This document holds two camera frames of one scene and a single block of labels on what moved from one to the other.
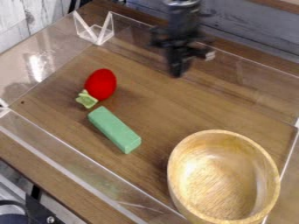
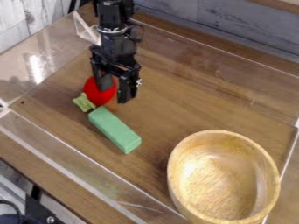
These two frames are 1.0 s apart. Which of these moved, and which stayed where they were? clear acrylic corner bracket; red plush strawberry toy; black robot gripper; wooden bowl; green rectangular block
Moved: black robot gripper; red plush strawberry toy
Stayed: green rectangular block; clear acrylic corner bracket; wooden bowl
